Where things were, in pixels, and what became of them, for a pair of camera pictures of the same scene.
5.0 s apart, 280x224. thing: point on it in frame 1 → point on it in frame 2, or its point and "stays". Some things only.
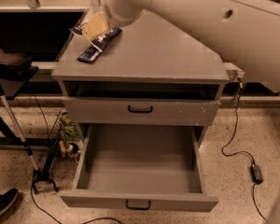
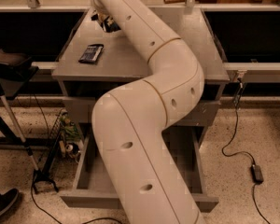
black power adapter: [257, 174] stays
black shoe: [1, 203] stays
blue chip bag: [100, 42] → [105, 21]
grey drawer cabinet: [147, 79] stays
